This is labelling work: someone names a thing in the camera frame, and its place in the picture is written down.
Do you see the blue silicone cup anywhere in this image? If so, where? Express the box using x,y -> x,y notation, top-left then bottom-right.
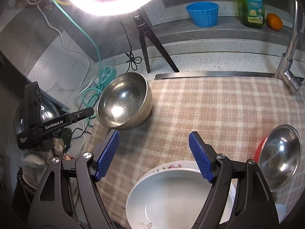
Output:
185,2 -> 219,27

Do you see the large stainless steel bowl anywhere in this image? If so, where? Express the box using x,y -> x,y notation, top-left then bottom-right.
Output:
96,72 -> 153,130

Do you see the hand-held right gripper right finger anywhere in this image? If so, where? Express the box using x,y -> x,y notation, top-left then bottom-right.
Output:
189,131 -> 279,229

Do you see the black ring light cable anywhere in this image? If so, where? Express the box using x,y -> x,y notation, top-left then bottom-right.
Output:
118,17 -> 142,71

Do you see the chrome faucet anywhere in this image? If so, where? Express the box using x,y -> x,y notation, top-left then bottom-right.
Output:
274,0 -> 305,95

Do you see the small red steel bowl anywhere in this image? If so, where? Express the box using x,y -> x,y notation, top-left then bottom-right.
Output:
254,124 -> 302,191

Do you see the white plate with pink blossoms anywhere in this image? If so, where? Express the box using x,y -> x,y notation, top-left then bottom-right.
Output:
133,161 -> 239,229

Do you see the teal cable reel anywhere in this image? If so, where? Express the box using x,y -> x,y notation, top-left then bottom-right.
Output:
96,66 -> 117,87

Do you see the white plate with branch print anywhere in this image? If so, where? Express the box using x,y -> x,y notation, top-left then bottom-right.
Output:
126,167 -> 235,229

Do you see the steel pot lid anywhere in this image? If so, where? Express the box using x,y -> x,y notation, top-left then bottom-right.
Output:
15,99 -> 60,134

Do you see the black tripod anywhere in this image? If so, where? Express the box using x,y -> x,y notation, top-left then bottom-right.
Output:
132,12 -> 180,74

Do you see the white cable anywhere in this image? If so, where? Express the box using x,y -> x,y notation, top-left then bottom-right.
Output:
36,0 -> 96,98

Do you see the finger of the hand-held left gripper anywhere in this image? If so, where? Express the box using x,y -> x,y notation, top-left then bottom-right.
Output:
68,107 -> 95,123

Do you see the green dish soap bottle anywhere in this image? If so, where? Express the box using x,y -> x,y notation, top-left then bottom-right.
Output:
234,0 -> 265,30

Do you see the teal cable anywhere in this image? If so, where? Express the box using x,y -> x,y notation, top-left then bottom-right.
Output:
45,0 -> 106,127

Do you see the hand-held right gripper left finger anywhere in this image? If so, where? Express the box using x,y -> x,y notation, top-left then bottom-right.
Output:
27,130 -> 120,229

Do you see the dark green mesh scrubber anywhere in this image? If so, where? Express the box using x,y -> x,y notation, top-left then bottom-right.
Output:
56,127 -> 72,152

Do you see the orange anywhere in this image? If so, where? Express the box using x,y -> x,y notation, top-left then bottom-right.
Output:
266,13 -> 283,31

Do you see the beige checkered cloth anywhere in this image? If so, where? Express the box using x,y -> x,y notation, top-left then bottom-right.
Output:
89,77 -> 305,229

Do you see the person's left hand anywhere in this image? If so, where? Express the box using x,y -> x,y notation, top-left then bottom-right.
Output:
22,138 -> 64,171

